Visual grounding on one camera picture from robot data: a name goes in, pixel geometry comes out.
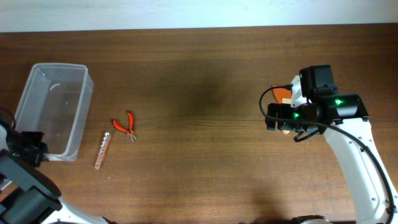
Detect orange scraper wooden handle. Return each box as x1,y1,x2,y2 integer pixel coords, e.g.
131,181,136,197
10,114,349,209
271,84,296,136

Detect clear plastic container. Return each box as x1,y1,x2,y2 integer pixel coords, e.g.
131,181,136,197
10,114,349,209
15,63,94,162

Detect orange handled pliers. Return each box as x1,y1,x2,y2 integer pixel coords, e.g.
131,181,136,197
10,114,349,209
112,111,137,142

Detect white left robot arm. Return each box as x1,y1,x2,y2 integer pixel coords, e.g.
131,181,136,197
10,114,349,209
1,122,112,224

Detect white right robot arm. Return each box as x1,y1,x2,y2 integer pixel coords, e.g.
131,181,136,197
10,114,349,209
259,65,397,223

